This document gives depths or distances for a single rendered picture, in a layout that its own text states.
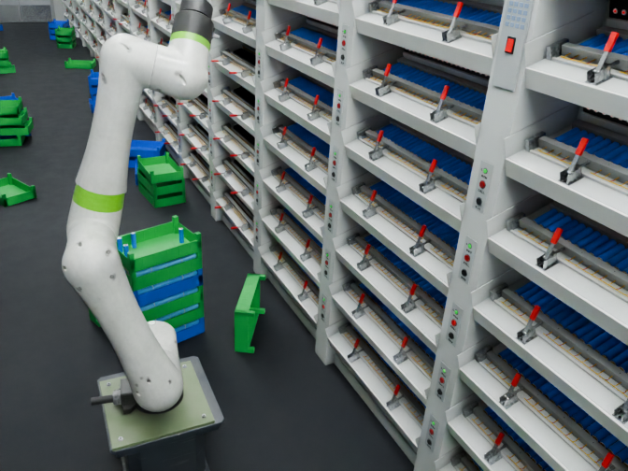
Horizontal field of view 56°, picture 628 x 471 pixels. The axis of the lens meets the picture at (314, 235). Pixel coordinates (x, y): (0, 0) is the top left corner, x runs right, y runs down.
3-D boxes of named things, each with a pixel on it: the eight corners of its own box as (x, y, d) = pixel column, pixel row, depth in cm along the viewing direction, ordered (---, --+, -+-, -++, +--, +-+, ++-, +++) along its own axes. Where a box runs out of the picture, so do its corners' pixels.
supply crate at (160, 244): (131, 274, 216) (129, 254, 212) (107, 251, 229) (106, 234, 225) (202, 250, 233) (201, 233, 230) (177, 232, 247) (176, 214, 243)
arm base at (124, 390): (92, 424, 165) (89, 408, 162) (93, 389, 177) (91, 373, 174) (186, 409, 172) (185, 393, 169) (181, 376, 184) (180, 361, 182)
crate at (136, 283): (133, 292, 219) (131, 274, 216) (110, 269, 232) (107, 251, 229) (202, 268, 237) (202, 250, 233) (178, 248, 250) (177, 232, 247)
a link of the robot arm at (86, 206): (114, 266, 145) (61, 260, 140) (113, 242, 156) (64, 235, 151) (128, 201, 138) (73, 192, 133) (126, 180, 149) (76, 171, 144)
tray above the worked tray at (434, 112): (478, 162, 140) (473, 108, 132) (351, 97, 187) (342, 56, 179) (542, 128, 145) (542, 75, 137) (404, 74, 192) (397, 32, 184)
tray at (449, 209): (463, 235, 149) (460, 205, 144) (346, 156, 196) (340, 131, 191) (524, 201, 154) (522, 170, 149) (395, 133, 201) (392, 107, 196)
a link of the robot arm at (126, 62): (127, 181, 148) (125, 199, 139) (79, 171, 144) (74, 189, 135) (158, 38, 135) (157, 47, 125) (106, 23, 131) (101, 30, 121)
